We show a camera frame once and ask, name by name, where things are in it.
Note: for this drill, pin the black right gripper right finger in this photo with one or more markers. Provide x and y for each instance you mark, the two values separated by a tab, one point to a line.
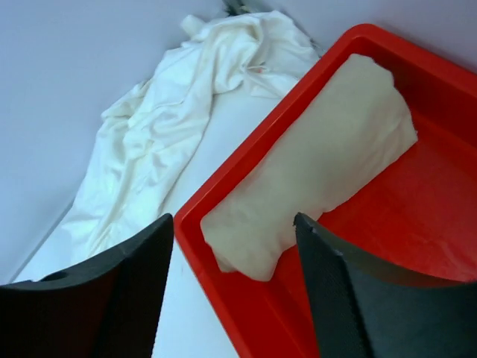
364	306

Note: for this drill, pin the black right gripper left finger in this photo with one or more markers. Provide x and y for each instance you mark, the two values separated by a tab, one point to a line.
106	306

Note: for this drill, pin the beige t shirt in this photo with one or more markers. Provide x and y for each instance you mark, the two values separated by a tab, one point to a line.
356	127

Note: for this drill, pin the red plastic bin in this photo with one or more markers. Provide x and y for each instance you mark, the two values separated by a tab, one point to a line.
419	213

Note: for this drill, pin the cream white t shirt pile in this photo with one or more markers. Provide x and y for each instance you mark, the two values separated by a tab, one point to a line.
149	135

